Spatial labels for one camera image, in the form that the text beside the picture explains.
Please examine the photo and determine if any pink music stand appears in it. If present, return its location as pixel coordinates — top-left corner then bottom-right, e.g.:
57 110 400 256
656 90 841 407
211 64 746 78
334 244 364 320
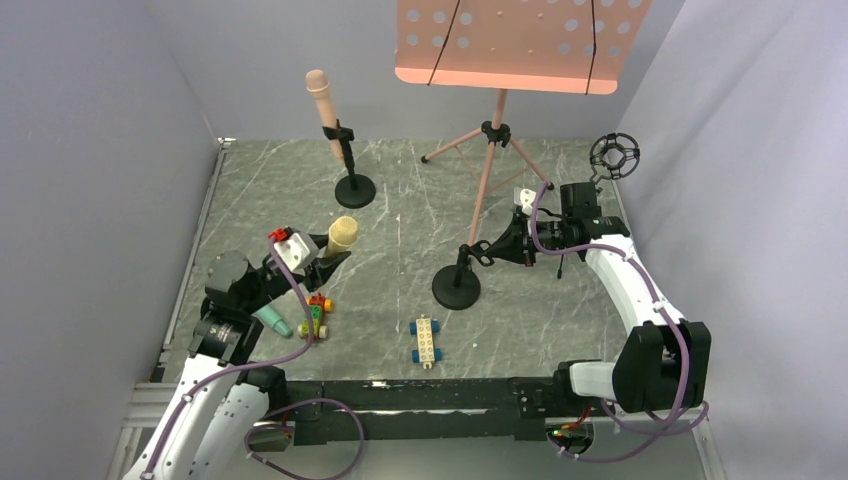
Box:
394 1 656 242

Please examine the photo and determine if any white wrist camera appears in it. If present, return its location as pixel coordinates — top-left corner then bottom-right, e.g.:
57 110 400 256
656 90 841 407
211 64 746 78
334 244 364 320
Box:
267 227 320 271
513 187 536 216

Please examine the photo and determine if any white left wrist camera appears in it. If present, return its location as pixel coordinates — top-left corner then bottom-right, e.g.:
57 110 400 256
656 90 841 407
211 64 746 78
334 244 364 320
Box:
267 227 320 271

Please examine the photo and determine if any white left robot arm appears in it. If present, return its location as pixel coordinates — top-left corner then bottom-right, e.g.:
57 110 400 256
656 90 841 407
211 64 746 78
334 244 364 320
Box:
124 227 356 479

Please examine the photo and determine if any black shock mount stand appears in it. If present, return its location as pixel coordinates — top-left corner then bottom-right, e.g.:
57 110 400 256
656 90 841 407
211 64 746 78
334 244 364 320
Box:
556 133 640 248

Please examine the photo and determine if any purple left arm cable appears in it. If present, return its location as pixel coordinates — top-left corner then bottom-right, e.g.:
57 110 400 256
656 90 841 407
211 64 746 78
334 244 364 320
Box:
142 245 366 480

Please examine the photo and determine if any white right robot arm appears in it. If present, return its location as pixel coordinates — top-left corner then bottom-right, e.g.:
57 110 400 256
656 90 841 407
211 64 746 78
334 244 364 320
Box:
485 182 712 413

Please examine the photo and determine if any colourful toy brick car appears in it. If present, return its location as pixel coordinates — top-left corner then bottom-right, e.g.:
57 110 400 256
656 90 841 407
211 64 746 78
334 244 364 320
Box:
297 293 334 340

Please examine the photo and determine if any aluminium frame rail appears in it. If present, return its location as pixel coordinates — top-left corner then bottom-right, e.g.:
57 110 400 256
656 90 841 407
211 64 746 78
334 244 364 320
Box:
106 137 233 479

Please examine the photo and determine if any black round-base mic stand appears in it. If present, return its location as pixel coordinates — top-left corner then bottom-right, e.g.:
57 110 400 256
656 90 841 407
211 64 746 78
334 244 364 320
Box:
322 121 376 209

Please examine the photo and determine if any white blue toy brick car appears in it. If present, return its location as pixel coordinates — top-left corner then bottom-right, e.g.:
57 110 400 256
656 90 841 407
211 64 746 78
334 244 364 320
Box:
409 316 443 370

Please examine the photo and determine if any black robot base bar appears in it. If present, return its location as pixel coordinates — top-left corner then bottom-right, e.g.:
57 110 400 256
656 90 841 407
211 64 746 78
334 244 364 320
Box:
259 376 600 446

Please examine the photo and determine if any mint green toy microphone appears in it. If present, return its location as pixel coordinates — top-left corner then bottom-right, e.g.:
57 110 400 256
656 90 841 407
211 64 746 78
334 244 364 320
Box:
254 304 293 338

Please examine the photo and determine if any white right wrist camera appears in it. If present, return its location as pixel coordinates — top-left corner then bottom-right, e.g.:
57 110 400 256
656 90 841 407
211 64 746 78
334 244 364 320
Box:
513 187 536 216

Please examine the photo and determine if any yellow toy microphone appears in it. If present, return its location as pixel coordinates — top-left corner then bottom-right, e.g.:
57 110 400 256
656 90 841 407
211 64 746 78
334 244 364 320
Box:
323 216 359 258

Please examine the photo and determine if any pink toy microphone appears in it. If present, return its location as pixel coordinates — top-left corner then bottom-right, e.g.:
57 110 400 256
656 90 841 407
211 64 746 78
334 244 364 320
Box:
305 69 338 128

